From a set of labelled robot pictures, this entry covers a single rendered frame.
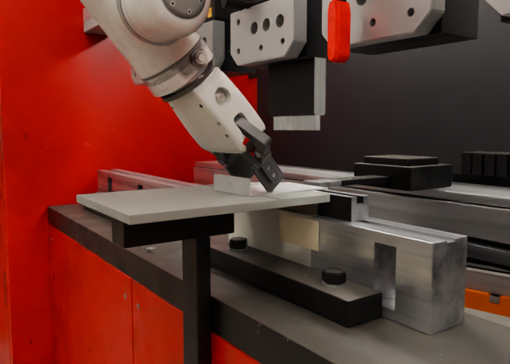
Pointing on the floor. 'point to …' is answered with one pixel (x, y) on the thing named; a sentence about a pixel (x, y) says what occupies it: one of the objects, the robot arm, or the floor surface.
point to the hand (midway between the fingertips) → (255, 173)
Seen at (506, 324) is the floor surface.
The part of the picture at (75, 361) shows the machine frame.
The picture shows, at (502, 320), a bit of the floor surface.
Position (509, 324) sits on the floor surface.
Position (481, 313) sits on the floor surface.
